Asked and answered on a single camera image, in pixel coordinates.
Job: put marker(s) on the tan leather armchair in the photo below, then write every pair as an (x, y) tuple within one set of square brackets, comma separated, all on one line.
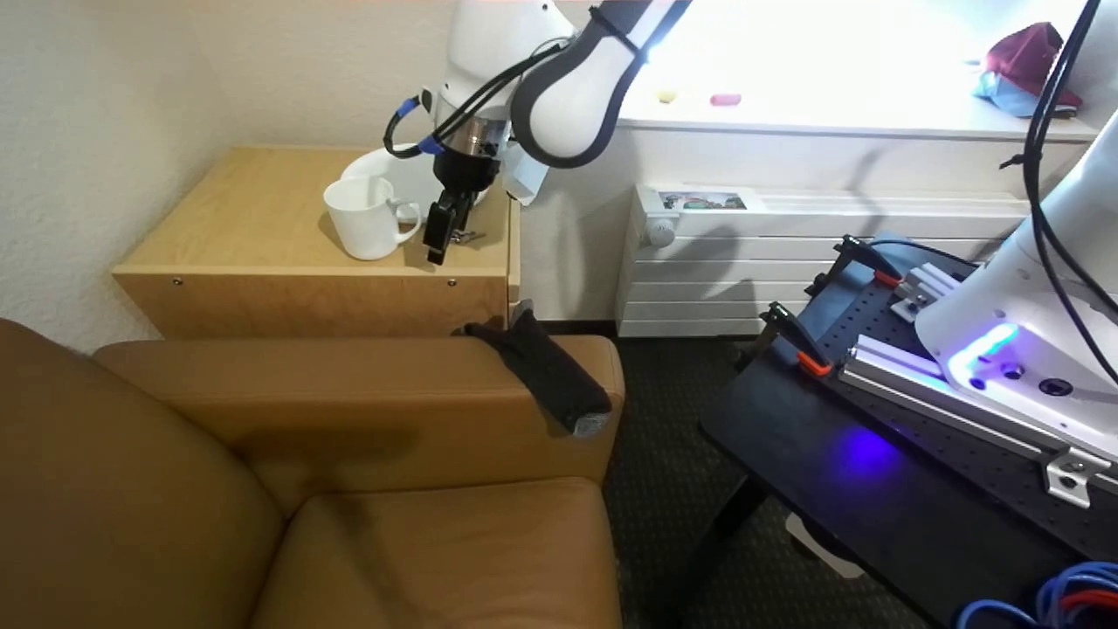
[(295, 482)]

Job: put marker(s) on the maroon baseball cap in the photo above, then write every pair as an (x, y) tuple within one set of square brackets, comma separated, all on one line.
[(1018, 64)]

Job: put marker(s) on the light wood nightstand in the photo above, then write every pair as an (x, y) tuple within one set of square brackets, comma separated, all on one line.
[(251, 250)]

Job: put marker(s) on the dark sock on armrest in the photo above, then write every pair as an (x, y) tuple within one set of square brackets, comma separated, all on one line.
[(554, 378)]

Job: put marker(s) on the white wall radiator heater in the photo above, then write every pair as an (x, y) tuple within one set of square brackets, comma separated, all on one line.
[(711, 259)]

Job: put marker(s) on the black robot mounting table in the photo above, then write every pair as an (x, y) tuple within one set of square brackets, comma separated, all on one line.
[(937, 516)]

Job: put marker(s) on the white ceramic mug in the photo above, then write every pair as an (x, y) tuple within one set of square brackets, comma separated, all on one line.
[(367, 216)]

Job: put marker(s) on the red screwdriver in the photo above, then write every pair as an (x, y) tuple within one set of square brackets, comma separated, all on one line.
[(725, 100)]

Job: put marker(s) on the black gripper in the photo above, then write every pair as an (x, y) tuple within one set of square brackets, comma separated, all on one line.
[(465, 167)]

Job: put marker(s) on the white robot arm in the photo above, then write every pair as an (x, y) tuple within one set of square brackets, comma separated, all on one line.
[(526, 71)]

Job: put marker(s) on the white round plate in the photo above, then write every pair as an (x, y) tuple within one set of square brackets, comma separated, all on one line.
[(407, 186)]

